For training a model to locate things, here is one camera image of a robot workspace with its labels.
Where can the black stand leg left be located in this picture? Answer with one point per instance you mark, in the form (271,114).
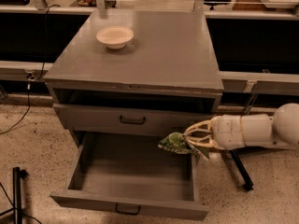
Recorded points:
(15,209)

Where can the white bowl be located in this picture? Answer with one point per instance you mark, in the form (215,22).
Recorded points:
(115,37)

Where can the black drawer handle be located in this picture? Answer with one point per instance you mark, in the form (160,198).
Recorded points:
(125,120)
(129,210)

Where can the closed grey middle drawer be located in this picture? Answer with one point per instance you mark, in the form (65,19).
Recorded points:
(102,119)

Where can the grey drawer cabinet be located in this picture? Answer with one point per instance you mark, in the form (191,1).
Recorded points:
(169,65)

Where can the green jalapeno chip bag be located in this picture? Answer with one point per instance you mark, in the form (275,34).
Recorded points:
(177,143)

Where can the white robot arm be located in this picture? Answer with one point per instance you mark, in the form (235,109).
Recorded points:
(278,131)

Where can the black drawer handle bottom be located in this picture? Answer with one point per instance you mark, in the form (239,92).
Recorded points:
(129,210)

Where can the grey barrier rail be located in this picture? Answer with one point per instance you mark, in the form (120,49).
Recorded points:
(250,47)

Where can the black drawer handle middle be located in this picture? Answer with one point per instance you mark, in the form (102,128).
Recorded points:
(125,120)

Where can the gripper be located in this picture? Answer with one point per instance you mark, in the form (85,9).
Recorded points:
(228,132)

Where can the open grey bottom drawer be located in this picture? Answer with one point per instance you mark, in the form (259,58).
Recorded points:
(115,168)

